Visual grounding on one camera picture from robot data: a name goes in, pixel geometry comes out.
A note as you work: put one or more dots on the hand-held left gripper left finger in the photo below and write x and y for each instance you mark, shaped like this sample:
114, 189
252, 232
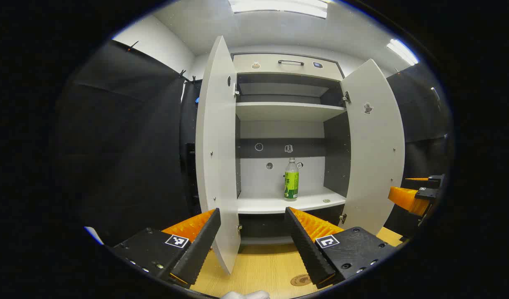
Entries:
196, 253

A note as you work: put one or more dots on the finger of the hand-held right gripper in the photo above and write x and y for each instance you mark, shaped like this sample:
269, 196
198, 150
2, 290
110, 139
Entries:
420, 184
429, 193

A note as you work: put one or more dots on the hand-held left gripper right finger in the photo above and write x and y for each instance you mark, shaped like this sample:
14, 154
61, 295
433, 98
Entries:
306, 249

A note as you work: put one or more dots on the round wooden coaster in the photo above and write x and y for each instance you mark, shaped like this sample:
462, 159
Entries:
300, 280

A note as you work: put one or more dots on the white cabinet door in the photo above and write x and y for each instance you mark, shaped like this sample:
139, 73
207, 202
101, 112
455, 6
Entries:
217, 145
375, 158

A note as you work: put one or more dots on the green label plastic bottle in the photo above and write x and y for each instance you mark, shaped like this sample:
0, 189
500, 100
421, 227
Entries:
291, 185

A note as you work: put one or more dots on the white and grey cabinet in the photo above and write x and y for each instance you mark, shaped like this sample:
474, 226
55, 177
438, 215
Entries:
263, 182

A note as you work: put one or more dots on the white cabinet drawer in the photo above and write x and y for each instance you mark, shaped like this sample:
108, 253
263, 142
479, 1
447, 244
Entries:
267, 64

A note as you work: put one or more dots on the black backdrop cloth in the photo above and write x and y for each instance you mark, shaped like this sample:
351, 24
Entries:
126, 145

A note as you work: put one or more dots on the small ceiling light panel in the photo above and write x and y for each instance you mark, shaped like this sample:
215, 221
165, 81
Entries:
402, 50

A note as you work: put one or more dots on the long ceiling light panel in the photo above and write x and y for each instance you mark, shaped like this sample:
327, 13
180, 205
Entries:
279, 6

